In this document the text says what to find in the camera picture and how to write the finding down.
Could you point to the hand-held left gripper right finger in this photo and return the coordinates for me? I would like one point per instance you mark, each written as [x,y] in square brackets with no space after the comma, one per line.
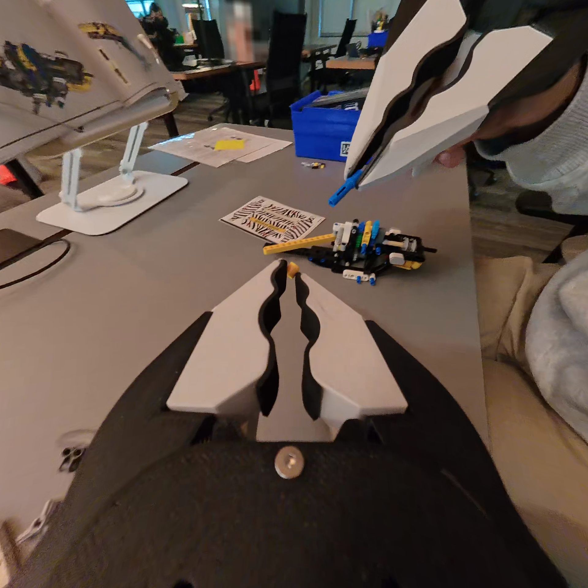
[353,363]

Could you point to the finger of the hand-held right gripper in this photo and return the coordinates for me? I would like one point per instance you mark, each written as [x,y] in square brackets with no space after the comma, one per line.
[395,73]
[473,92]

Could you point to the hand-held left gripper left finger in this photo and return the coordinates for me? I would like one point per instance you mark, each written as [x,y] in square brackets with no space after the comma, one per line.
[225,358]

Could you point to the partly built lego vehicle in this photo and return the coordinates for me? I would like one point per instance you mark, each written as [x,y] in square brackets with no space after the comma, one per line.
[367,257]

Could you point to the yellow lego bush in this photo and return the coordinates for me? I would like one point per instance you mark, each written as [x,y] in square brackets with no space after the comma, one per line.
[293,270]

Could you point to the long blue lego pin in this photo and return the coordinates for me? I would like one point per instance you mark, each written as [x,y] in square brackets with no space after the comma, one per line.
[344,190]

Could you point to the person's right forearm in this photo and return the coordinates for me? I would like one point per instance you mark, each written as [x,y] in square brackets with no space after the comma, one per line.
[551,160]

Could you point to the small black yellow lego subassembly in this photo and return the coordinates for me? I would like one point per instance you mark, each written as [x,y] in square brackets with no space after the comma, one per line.
[313,165]

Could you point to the grey three-way lego connector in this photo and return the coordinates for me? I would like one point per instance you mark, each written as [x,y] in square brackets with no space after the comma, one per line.
[39,521]

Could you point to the open lego instruction booklet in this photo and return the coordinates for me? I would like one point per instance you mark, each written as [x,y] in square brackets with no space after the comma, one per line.
[69,59]

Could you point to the person's right hand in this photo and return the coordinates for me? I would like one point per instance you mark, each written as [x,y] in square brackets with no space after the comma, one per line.
[523,110]

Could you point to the small blue bin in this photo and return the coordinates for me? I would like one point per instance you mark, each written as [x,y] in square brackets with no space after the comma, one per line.
[377,39]

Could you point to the wooden office table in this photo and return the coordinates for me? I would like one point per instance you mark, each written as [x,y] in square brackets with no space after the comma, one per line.
[216,70]
[349,62]

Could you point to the black office chair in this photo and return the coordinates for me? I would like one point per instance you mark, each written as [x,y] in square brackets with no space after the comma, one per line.
[207,39]
[551,211]
[346,36]
[285,64]

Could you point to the blue plastic bin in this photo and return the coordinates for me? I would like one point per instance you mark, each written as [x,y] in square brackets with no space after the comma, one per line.
[321,133]

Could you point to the zebra striped sticker sheet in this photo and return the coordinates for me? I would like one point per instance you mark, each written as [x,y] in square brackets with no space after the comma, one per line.
[271,220]

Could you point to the plain paper sheet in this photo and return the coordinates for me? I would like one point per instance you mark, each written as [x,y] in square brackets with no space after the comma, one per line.
[271,149]

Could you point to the person's right leg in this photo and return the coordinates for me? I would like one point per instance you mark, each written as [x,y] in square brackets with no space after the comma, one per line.
[510,303]

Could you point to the person's leg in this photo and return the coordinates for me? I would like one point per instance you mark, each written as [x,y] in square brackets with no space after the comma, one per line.
[542,482]
[510,303]

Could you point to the white book stand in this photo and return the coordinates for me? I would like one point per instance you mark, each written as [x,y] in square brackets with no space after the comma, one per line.
[115,206]

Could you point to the printed paper sheet yellow patch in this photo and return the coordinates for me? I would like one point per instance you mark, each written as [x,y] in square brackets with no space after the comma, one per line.
[206,147]

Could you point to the light grey hoodie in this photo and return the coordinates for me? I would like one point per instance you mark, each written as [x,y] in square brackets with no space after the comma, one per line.
[565,349]

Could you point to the person's left leg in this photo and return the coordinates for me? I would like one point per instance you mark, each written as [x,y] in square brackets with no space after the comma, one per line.
[542,482]

